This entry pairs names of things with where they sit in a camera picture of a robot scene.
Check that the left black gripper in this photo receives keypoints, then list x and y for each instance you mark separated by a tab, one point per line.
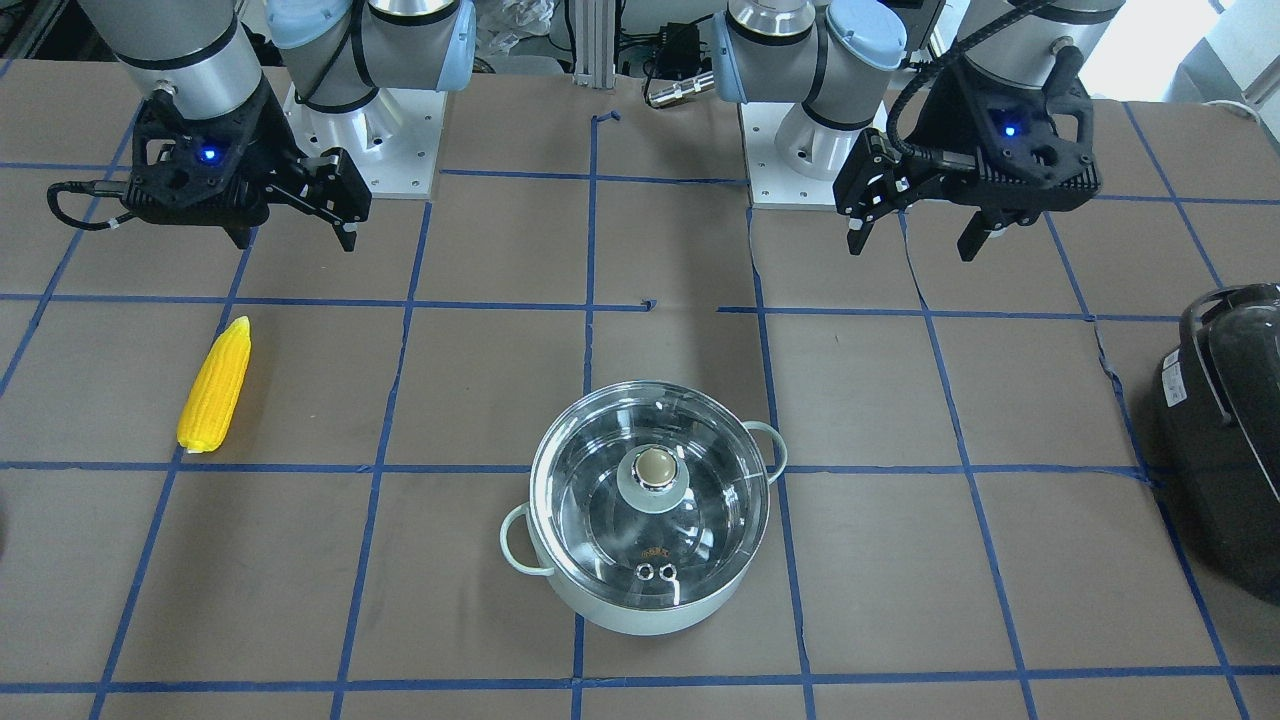
942	122

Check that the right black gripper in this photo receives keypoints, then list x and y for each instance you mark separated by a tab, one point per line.
268	133

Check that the yellow corn cob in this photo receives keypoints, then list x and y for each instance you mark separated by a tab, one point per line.
213	397

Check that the glass pot lid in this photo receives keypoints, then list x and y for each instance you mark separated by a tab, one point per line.
650	495

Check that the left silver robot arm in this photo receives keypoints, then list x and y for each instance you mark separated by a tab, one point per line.
837	60

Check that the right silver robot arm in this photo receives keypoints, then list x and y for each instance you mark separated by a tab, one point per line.
339	54

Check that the pale green cooking pot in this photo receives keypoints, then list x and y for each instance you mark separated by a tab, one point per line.
640	590

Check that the black rice cooker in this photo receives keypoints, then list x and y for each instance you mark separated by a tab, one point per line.
1219	409

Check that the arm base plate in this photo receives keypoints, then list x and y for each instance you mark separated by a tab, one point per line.
394	140
792	159

